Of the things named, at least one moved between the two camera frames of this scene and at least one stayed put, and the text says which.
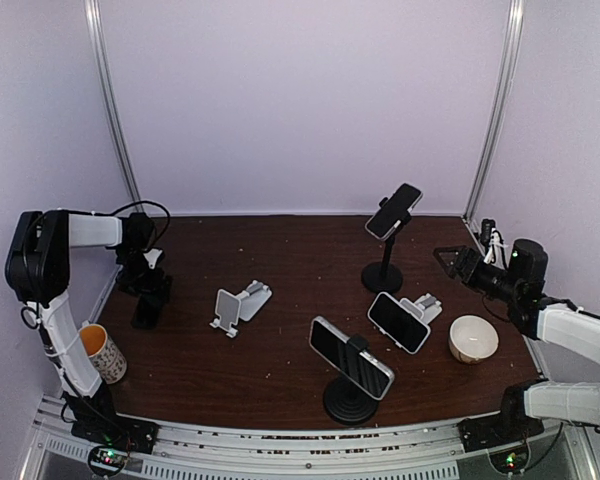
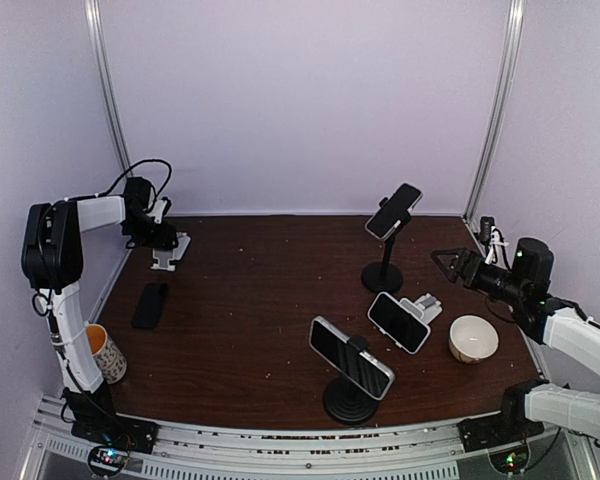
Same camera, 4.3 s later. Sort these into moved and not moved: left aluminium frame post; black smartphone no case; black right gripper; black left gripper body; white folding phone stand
Moved: black left gripper body; white folding phone stand
Not moved: left aluminium frame post; black right gripper; black smartphone no case
